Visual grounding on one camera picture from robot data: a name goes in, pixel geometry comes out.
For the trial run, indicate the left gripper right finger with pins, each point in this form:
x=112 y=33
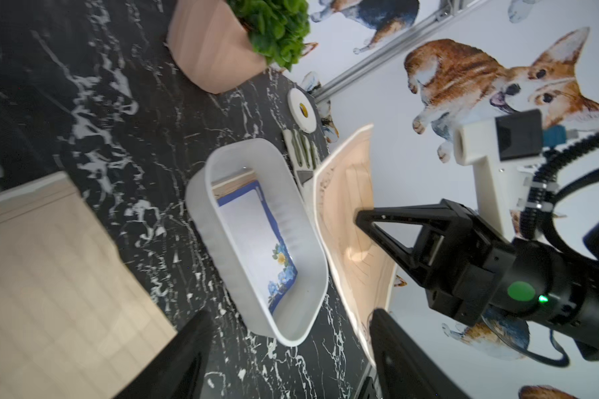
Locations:
x=404 y=370

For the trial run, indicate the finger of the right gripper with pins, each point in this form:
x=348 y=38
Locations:
x=412 y=236

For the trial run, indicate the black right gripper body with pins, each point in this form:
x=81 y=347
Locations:
x=470 y=272

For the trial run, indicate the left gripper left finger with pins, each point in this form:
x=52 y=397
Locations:
x=178 y=370

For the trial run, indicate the tan stationery paper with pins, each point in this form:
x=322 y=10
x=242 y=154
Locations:
x=74 y=321
x=362 y=272

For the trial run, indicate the white storage box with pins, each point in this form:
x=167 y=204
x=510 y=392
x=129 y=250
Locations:
x=226 y=170

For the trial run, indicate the blue bordered floral paper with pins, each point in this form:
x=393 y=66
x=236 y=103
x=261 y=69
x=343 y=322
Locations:
x=259 y=242

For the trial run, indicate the white tape roll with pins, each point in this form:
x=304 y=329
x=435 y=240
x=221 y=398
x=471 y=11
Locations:
x=302 y=110

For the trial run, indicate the potted green plant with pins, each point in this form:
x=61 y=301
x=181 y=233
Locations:
x=218 y=45

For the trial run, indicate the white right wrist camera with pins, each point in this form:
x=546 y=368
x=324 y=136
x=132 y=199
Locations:
x=505 y=152

